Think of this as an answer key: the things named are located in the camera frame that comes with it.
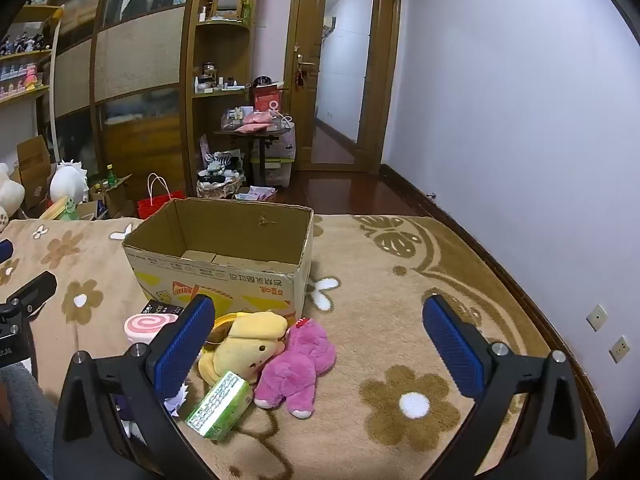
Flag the open cardboard box with bottles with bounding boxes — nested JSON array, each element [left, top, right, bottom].
[[89, 174, 135, 218]]

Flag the clear plastic storage bin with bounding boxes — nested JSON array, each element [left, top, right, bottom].
[[250, 122, 297, 188]]

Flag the wooden corner shelf unit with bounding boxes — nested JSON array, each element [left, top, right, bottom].
[[182, 0, 261, 198]]

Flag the red gift bag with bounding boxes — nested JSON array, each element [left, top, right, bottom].
[[250, 85, 282, 113]]

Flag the pink packet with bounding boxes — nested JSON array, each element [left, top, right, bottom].
[[235, 111, 276, 134]]

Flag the yellow plush dog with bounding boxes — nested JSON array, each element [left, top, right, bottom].
[[198, 311, 289, 386]]

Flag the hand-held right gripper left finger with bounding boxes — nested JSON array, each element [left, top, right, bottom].
[[52, 294, 217, 480]]

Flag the green frog toy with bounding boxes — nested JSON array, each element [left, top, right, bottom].
[[39, 196, 81, 222]]

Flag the round white plush toy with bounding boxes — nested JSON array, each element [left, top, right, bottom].
[[49, 159, 91, 204]]

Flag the cream plush toy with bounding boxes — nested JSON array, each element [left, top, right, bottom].
[[0, 162, 26, 221]]

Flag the wooden wardrobe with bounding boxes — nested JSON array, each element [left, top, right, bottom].
[[47, 0, 201, 211]]

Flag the red paper bag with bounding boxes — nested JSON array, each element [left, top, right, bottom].
[[136, 173, 187, 220]]

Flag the small dark side table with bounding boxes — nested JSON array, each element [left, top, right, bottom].
[[214, 125, 292, 188]]

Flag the printed cardboard box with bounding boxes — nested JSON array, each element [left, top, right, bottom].
[[122, 198, 315, 321]]

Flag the pink plush bear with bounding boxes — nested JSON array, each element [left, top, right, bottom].
[[253, 317, 337, 419]]

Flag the striped clothes pile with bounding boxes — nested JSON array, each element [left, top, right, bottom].
[[199, 150, 246, 181]]

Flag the small black and white box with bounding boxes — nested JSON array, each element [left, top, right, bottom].
[[141, 300, 188, 318]]

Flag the low cardboard box pink packets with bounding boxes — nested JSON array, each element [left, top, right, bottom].
[[235, 185, 277, 202]]

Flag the wooden door with glass panel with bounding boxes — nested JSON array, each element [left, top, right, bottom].
[[287, 0, 403, 173]]

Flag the wall shelf with figurines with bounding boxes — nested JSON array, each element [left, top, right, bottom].
[[0, 4, 65, 106]]

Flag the person's left forearm grey sleeve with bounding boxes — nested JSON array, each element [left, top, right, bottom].
[[0, 362, 61, 480]]

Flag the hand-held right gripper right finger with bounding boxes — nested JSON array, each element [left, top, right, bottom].
[[421, 294, 588, 480]]

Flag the white wall socket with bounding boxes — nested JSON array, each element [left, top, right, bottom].
[[608, 335, 631, 364], [586, 303, 609, 332]]

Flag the brown cardboard box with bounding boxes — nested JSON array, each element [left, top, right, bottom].
[[10, 135, 53, 211]]

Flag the pink swirl plush roll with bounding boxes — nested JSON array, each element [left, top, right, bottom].
[[124, 312, 178, 347]]

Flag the green tissue packet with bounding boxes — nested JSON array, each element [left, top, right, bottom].
[[185, 371, 254, 442]]

